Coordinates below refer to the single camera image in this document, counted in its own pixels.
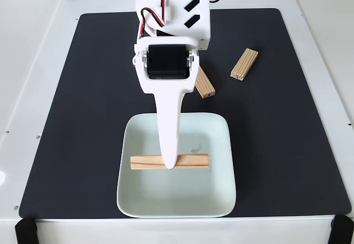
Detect pale green square plate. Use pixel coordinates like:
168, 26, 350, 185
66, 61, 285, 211
116, 112, 237, 219

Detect black rubber mat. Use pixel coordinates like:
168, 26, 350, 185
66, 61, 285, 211
18, 8, 352, 219

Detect grooved wooden block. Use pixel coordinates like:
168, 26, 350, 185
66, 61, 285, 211
129, 153, 210, 170
230, 48, 259, 82
194, 66, 216, 100

